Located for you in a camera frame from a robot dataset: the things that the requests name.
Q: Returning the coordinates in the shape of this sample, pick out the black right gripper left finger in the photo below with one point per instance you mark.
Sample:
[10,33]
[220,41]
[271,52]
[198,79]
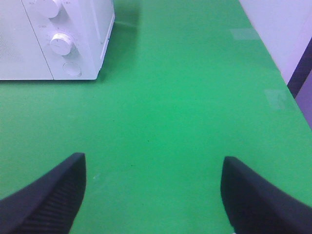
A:
[48,205]

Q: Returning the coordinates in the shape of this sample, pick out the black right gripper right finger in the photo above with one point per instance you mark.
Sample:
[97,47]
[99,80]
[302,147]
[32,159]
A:
[255,206]

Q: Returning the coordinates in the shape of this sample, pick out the round white door button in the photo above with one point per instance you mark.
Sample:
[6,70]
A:
[72,69]

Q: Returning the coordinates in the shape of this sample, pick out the white microwave door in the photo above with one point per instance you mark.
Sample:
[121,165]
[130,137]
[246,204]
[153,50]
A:
[21,57]

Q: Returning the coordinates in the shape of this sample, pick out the white timer knob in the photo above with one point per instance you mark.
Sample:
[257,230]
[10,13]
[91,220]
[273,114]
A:
[61,44]

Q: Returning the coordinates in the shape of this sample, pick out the white microwave oven body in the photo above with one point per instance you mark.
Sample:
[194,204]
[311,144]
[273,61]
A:
[87,22]

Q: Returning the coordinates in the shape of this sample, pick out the upper white power knob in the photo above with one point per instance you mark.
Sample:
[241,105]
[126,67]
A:
[48,8]

